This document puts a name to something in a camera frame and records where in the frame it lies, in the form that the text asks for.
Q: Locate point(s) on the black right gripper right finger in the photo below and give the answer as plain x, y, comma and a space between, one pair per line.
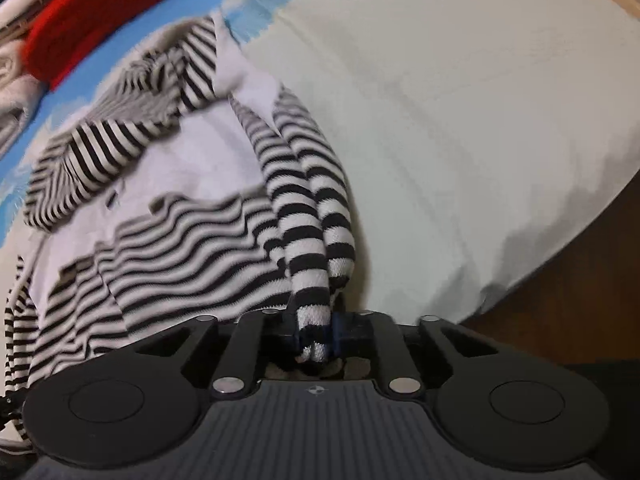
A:
491, 401

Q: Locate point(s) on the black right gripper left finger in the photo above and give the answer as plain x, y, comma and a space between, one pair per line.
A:
139, 401

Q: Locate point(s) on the black white striped hooded top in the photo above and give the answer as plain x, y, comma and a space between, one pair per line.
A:
195, 185

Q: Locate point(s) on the blue white patterned bedsheet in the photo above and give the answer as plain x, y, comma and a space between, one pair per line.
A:
479, 137

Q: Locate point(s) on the white folded quilt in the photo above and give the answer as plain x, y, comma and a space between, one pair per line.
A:
20, 94

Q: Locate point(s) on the red folded blanket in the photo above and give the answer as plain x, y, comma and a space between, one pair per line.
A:
66, 31

